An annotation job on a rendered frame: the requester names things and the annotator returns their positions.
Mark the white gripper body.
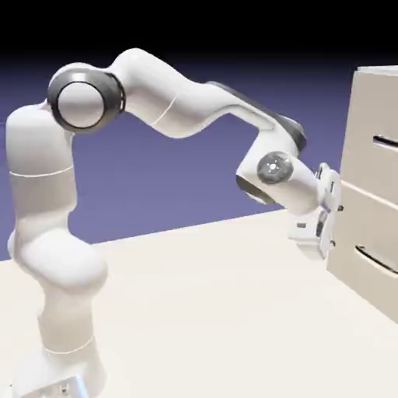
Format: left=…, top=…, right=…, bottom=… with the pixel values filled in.
left=315, top=162, right=342, bottom=261

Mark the beige drawer front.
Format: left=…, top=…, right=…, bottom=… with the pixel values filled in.
left=326, top=182, right=398, bottom=325
left=339, top=70, right=398, bottom=207

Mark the beige cabinet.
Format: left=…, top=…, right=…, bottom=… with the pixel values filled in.
left=326, top=64, right=398, bottom=325

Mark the dark curved drawer handle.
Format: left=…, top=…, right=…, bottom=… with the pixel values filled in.
left=354, top=244, right=398, bottom=275
left=372, top=134, right=398, bottom=148

